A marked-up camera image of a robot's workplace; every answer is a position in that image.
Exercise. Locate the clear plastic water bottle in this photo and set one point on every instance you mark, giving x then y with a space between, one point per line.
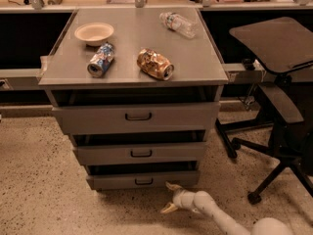
177 23

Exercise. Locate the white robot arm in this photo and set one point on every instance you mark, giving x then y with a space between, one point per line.
201 202

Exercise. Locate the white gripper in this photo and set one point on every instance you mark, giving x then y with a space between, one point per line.
180 199

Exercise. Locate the grey drawer cabinet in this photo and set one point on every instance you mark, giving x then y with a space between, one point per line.
198 75

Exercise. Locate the grey bottom drawer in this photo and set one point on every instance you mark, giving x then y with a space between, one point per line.
130 176

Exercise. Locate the grey top drawer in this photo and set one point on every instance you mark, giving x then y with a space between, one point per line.
115 119

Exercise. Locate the gold crushed soda can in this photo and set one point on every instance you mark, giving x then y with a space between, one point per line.
154 64

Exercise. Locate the beige paper bowl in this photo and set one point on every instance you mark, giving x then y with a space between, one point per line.
94 34

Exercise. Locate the blue crushed soda can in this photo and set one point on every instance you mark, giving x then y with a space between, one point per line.
101 61

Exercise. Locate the grey drawer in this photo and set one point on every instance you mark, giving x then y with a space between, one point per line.
130 176
115 119
139 153

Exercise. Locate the grey middle drawer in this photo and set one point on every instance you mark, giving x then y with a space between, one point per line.
139 153

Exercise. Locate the black office chair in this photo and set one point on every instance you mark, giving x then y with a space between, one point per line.
282 46

